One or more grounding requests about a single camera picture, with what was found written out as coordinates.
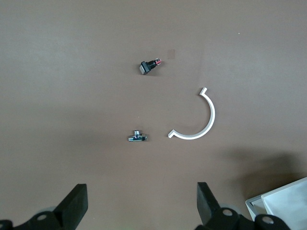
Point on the white semicircular plastic bracket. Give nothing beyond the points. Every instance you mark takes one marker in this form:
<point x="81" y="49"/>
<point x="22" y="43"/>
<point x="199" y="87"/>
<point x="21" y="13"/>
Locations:
<point x="211" y="115"/>

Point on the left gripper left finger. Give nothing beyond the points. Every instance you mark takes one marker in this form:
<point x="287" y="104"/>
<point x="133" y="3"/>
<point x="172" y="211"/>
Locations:
<point x="72" y="206"/>

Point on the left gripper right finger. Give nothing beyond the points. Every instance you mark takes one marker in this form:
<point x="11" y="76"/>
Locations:
<point x="208" y="208"/>

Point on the chrome valve fitting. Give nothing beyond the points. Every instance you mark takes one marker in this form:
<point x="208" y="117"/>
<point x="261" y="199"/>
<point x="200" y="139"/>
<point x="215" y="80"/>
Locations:
<point x="137" y="137"/>

